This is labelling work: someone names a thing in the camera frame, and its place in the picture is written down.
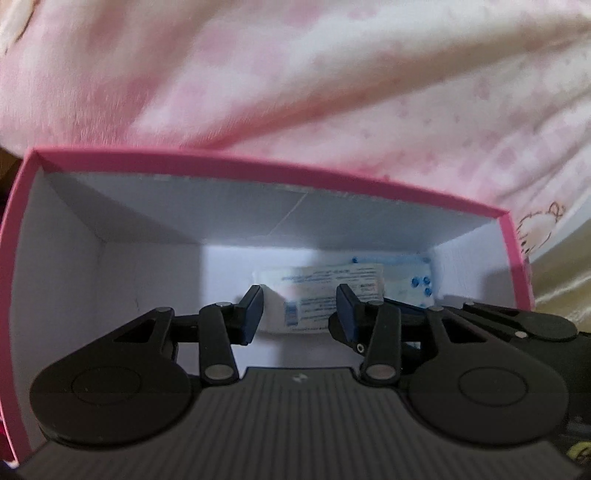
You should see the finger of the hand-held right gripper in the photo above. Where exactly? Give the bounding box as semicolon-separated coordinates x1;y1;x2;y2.
383;298;579;345
328;318;367;355

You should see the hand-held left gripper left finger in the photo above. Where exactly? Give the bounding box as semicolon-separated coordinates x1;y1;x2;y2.
113;285;266;387

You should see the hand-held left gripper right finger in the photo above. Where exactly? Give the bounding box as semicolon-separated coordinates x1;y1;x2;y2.
335;284;491;387

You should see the white packet with blue print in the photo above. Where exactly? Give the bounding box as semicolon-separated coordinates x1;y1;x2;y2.
253;264;386;333

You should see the pink cardboard box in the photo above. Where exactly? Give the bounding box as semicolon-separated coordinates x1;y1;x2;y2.
0;146;536;469

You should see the beige satin cloth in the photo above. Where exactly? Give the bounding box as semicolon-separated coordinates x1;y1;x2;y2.
526;231;591;333

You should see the clear packet with blue dots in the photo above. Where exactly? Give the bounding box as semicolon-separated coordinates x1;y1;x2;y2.
351;254;437;308

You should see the pink checkered quilt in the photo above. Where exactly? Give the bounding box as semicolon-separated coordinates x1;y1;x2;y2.
0;0;591;266

